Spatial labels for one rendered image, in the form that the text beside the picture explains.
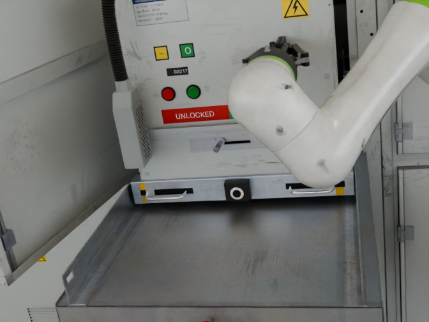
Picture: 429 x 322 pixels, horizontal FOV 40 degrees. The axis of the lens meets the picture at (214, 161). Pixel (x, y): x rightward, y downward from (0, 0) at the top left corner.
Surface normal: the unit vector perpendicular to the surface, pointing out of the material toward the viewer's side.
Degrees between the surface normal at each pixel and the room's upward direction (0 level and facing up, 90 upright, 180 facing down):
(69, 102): 90
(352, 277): 0
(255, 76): 35
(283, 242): 0
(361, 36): 90
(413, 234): 90
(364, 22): 90
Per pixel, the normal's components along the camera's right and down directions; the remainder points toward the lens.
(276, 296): -0.14, -0.91
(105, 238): 0.97, -0.05
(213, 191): -0.18, 0.40
